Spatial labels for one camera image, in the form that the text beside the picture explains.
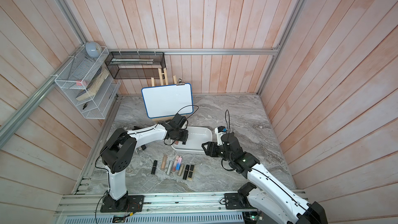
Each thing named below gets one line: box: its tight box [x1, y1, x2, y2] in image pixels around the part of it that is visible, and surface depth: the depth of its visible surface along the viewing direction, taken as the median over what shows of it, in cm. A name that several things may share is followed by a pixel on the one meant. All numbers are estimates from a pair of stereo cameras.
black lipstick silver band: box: [150, 159, 158, 175], surface depth 85 cm
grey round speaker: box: [84, 41, 103, 59], surface depth 84 cm
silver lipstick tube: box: [165, 160, 175, 176], surface depth 85 cm
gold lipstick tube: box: [177, 163, 185, 177], surface depth 85 cm
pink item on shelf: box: [75, 79, 87, 87], surface depth 71 cm
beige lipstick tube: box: [160, 154, 168, 171], surface depth 87 cm
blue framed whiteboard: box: [141, 82, 194, 119], surface depth 92 cm
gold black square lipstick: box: [187, 164, 195, 180], surface depth 83 cm
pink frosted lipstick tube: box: [172, 155, 179, 172], surface depth 87 cm
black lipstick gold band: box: [182, 164, 190, 180], surface depth 84 cm
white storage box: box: [171, 126, 213, 154], surface depth 95 cm
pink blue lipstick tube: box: [175, 157, 183, 171], surface depth 87 cm
